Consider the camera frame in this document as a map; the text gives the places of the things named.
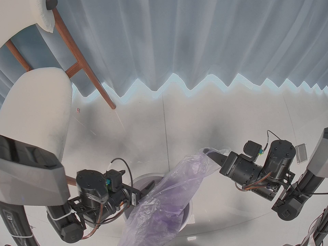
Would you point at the blue-grey curtain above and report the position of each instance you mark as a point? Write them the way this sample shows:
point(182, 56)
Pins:
point(179, 34)

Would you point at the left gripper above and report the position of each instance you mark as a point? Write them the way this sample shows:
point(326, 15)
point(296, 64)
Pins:
point(123, 200)

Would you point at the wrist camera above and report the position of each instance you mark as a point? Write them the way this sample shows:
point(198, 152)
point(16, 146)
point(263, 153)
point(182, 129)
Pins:
point(252, 149)
point(114, 179)

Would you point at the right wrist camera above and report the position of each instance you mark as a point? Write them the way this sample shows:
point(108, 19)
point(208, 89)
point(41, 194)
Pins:
point(252, 149)

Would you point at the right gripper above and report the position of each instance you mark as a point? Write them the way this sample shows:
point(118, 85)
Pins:
point(243, 170)

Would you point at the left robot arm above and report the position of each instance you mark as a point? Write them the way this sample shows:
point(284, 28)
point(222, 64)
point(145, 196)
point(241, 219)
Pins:
point(30, 178)

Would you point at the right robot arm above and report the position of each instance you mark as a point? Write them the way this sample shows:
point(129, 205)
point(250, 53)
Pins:
point(280, 157)

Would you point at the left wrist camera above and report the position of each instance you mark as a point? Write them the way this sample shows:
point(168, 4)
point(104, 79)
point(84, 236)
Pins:
point(114, 179)

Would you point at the white trash bin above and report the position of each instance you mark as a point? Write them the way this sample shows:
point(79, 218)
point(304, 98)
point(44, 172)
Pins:
point(189, 214)

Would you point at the purple plastic bag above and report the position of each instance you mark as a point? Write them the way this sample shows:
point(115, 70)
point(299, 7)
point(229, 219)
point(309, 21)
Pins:
point(174, 196)

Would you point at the cream cushioned wooden chair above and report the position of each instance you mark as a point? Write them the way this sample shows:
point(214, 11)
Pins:
point(38, 106)

